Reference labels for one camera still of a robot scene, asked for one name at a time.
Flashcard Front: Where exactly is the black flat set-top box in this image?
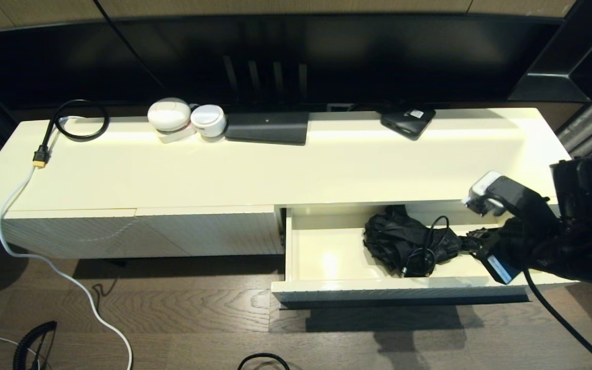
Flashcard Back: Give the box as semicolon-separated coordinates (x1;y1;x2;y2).
225;111;310;146

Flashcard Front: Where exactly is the small white round device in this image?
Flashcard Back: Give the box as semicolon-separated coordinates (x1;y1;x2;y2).
190;104;227;138

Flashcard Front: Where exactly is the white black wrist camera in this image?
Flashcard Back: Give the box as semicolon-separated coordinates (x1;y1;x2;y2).
461;171;513;217

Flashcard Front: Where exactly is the white TV cabinet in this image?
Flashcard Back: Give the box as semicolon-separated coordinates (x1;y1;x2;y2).
0;107;574;260

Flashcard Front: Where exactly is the white fluted drawer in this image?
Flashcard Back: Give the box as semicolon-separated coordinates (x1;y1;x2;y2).
271;199;579;309

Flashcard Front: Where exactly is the large white round device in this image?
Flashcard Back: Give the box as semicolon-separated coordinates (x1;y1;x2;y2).
147;98;192;134

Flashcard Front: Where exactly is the black cable loop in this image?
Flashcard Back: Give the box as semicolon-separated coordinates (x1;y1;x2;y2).
237;353;290;370

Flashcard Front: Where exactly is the small black box white label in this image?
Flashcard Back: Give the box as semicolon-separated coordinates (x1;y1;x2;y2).
381;108;436;140

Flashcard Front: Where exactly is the black HDMI cable yellow plug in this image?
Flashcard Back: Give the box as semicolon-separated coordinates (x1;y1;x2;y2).
32;99;109;169

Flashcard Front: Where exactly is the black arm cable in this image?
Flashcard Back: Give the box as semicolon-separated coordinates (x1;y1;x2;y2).
522;267;592;370

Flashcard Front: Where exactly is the black coiled cable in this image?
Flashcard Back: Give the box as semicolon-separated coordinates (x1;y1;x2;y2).
12;321;59;370

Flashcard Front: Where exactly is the black television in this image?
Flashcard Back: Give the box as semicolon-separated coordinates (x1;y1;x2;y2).
0;14;569;111

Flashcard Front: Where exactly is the black wall shelf unit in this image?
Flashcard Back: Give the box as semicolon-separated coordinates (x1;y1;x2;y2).
507;0;592;103

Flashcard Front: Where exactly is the short black USB cable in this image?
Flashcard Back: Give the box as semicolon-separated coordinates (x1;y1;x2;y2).
401;216;451;278

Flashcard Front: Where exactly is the black umbrella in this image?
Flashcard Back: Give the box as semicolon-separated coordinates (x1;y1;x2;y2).
363;206;470;278

